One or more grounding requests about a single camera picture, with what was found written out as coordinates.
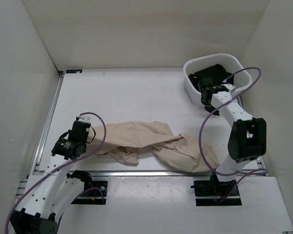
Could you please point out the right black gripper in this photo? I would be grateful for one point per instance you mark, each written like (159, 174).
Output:
(216, 112)

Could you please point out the blue corner label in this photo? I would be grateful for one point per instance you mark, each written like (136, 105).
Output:
(74, 71)

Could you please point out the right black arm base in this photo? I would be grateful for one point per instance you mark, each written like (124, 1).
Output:
(212, 192)

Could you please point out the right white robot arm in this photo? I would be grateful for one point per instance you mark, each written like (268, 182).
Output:
(248, 136)

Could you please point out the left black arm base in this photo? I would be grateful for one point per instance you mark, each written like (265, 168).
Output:
(95, 191)

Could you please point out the beige trousers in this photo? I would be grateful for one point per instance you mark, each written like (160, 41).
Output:
(126, 140)

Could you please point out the white plastic basket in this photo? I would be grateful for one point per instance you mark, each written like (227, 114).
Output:
(242, 80)

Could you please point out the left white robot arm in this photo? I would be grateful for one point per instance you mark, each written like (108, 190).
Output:
(40, 208)

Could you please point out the black trousers in basket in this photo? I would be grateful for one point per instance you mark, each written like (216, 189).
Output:
(217, 72)

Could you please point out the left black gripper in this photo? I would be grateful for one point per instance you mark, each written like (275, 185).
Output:
(70, 130)

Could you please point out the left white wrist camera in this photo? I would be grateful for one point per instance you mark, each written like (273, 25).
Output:
(83, 119)

